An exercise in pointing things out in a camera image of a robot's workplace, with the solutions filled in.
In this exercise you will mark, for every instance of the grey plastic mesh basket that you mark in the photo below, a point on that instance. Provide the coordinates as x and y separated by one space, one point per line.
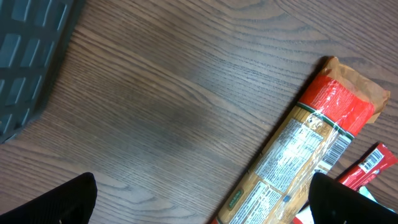
35 35

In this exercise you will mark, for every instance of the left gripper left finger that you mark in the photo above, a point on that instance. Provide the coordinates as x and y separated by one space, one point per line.
70 203

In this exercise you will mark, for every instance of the orange noodle packet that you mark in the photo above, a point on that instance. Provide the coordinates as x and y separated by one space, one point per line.
328 116

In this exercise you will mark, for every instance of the red white stick packet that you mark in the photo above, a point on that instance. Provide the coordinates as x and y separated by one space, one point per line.
358 175

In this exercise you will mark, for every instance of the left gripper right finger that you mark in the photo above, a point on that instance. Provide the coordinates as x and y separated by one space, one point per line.
334 203

